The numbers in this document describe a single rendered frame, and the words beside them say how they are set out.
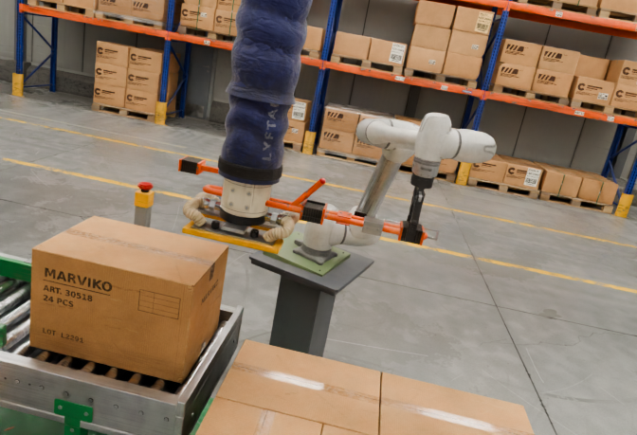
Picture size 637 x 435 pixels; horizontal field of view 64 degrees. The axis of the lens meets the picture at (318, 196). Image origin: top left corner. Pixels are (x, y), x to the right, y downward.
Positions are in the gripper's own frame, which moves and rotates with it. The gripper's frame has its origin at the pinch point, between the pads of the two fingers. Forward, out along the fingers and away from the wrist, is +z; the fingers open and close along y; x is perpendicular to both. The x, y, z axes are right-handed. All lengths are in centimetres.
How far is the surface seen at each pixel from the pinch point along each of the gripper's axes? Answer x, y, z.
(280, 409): -32, 19, 70
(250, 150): -58, 12, -19
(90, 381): -95, 34, 65
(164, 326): -78, 19, 48
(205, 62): -376, -832, 9
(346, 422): -8, 17, 70
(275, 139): -51, 7, -23
